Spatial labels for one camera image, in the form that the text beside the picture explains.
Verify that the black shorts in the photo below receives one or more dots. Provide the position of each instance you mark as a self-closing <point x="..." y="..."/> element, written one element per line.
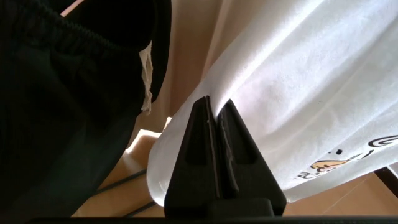
<point x="62" y="109"/>

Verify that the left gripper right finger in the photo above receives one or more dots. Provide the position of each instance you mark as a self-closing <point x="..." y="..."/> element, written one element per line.
<point x="252" y="180"/>

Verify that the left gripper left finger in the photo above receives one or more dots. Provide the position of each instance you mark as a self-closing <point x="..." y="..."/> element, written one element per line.
<point x="192" y="180"/>

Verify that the white garment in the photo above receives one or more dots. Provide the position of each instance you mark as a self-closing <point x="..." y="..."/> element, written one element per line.
<point x="295" y="77"/>

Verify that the black clothes rack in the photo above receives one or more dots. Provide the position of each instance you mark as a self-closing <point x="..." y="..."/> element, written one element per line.
<point x="124" y="180"/>

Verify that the pink clothes hanger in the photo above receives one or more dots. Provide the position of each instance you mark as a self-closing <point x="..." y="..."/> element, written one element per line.
<point x="71" y="7"/>

